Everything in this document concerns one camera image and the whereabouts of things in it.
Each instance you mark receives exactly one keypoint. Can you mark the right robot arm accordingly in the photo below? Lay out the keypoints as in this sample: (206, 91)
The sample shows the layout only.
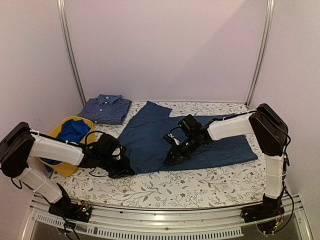
(271, 132)

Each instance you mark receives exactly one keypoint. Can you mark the royal blue garment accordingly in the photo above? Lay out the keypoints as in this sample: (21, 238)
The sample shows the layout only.
(73, 129)

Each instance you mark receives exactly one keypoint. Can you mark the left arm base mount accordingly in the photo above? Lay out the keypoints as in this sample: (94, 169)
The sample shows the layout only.
(70, 208)

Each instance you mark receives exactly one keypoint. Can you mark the teal blue t-shirt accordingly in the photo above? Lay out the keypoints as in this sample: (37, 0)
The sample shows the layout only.
(157, 142)

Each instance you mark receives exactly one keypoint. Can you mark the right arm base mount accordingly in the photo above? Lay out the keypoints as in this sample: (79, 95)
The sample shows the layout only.
(270, 210)

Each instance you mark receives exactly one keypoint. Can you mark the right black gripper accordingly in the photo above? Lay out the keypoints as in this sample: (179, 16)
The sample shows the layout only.
(177, 158)

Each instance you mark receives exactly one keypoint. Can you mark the floral tablecloth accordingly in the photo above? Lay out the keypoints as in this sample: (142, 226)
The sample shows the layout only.
(202, 188)

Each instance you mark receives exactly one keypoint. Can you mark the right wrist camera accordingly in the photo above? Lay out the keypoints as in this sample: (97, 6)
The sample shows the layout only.
(171, 139)

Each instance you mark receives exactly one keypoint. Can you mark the folded blue checkered shirt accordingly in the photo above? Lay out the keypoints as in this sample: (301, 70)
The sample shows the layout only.
(106, 109)

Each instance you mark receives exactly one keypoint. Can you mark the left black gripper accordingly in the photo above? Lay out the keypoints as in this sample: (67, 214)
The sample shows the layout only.
(124, 168)

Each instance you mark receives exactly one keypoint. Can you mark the front aluminium rail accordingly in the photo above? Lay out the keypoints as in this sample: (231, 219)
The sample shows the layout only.
(110, 222)

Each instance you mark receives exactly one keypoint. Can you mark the aluminium frame post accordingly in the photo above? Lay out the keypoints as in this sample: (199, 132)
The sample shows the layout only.
(262, 50)
(61, 7)

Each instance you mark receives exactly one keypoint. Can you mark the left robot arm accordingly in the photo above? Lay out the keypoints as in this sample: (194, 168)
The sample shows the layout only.
(22, 142)

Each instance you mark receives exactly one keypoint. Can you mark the left aluminium frame post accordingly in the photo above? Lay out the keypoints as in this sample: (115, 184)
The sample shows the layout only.
(61, 7)

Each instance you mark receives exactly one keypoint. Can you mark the right aluminium frame post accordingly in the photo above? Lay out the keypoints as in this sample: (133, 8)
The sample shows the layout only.
(262, 50)

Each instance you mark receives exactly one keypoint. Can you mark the yellow laundry basket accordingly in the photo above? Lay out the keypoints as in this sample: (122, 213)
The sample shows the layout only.
(70, 154)

